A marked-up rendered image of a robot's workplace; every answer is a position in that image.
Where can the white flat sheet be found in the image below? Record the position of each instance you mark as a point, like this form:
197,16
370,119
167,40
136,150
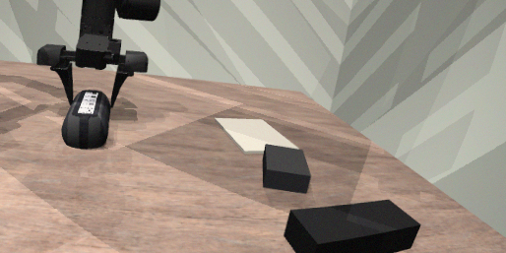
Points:
251,135

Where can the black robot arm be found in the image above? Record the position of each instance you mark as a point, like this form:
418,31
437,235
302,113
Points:
94,50

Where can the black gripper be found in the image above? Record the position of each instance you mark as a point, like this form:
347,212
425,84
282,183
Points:
59,59

